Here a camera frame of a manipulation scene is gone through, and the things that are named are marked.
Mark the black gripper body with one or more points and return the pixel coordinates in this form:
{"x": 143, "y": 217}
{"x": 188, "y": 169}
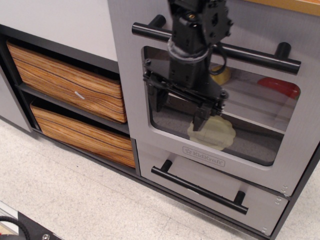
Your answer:
{"x": 189, "y": 81}

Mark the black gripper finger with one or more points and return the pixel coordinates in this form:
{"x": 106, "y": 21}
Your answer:
{"x": 201, "y": 115}
{"x": 157, "y": 97}

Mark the grey toy oven door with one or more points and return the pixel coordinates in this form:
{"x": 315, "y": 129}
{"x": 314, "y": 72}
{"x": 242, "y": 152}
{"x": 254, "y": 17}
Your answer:
{"x": 269, "y": 159}

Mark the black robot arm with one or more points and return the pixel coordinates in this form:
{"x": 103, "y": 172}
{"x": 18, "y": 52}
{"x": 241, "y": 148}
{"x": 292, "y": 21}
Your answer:
{"x": 197, "y": 27}

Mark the grey oven rack tray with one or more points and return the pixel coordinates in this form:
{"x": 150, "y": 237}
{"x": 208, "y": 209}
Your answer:
{"x": 249, "y": 105}

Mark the cream toy pie crust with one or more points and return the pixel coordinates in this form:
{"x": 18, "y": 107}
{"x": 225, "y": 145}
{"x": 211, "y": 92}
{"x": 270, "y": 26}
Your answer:
{"x": 216, "y": 133}

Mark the yellow-green toy potato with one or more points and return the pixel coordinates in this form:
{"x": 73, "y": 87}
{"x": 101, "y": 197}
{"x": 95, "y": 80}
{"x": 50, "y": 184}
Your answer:
{"x": 223, "y": 77}

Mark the upper wood-grain storage bin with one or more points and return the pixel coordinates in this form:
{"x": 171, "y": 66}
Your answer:
{"x": 91, "y": 92}

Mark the wood-grain storage bin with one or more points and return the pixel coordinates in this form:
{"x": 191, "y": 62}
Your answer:
{"x": 83, "y": 133}
{"x": 91, "y": 92}

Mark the red toy food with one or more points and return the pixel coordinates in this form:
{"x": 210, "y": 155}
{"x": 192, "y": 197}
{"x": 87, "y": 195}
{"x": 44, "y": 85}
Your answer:
{"x": 289, "y": 89}

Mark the lower wood-grain storage bin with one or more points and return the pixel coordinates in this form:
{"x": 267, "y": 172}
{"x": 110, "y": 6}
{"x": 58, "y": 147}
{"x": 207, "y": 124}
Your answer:
{"x": 83, "y": 133}

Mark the grey bottom drawer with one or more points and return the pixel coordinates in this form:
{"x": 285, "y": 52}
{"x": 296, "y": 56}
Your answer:
{"x": 264, "y": 209}

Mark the wooden countertop edge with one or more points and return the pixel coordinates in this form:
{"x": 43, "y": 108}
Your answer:
{"x": 311, "y": 7}

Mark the black oven door handle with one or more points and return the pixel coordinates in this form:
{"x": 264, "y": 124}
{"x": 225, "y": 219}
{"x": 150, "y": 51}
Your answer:
{"x": 279, "y": 61}

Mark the black drawer handle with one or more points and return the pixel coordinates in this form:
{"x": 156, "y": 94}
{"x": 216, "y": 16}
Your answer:
{"x": 235, "y": 204}

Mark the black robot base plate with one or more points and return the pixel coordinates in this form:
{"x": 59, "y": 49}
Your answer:
{"x": 36, "y": 231}

